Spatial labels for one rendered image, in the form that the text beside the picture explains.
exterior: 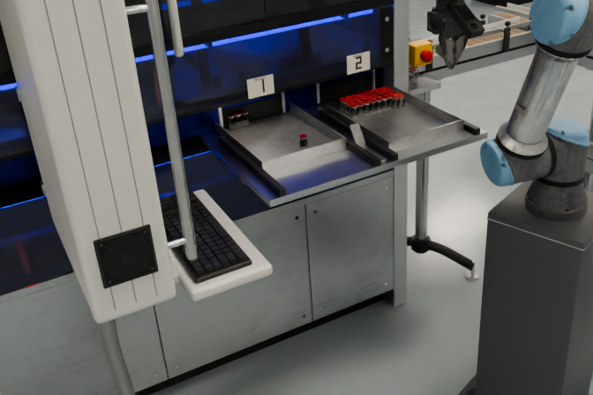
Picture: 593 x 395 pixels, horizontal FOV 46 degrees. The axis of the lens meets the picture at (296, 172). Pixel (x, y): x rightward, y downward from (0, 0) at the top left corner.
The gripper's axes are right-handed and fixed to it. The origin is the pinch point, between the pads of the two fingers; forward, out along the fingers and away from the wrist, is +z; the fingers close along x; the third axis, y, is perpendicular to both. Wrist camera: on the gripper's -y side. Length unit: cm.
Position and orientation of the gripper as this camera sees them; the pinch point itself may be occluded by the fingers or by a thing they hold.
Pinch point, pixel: (453, 64)
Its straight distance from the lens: 194.7
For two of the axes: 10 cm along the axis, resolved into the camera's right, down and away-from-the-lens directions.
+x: -8.8, 2.7, -3.9
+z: 0.6, 8.9, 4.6
